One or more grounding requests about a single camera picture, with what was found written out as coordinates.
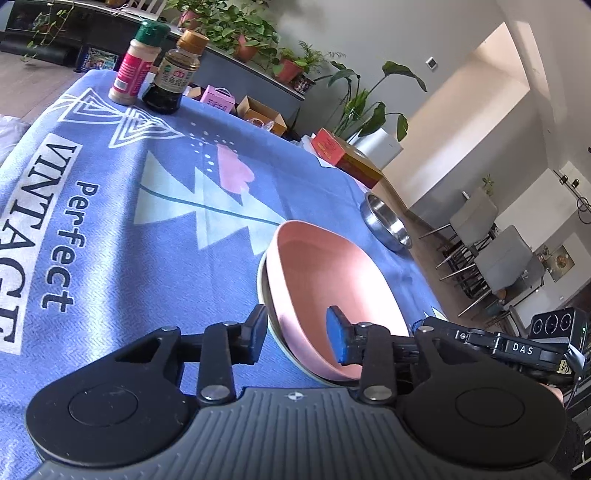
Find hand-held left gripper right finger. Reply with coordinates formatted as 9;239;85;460
325;305;466;403

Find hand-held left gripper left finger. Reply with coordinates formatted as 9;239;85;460
113;304;269;407

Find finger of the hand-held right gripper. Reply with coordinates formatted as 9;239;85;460
413;316;505;357

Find large white bowl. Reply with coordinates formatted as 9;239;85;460
257;251;358;387

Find pink oval bowl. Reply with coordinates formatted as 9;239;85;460
267;220;411;381

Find grey dining chair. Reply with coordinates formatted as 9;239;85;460
438;225;546;315
419;187;499;260

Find stainless steel bowl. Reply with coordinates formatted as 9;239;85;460
360;192;413;252

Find black pendant lamp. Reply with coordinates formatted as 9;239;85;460
554;168;591;214

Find blue printed tablecloth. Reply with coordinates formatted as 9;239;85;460
0;69;448;480

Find red gift box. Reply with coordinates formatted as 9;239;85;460
310;128;384;190

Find tall plant in white pot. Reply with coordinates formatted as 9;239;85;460
318;61;428;172

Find open cardboard box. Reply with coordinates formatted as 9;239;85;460
236;95;288;137

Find pink carton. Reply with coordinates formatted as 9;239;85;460
201;85;234;112

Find fern in dark pot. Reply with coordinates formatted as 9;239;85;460
293;41;346;91

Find small potted plant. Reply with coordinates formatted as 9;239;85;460
270;46;315;85

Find brown-capped soy sauce bottle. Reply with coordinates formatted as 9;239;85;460
142;30;211;115

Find large bushy potted plant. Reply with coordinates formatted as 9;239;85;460
203;0;283;64

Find green-capped spice bottle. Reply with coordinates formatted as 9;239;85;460
108;21;171;106

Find blue printed box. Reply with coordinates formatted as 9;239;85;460
74;46;122;73

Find black cable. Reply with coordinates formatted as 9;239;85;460
564;348;585;409

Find framed wall picture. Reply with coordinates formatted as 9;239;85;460
549;244;576;283

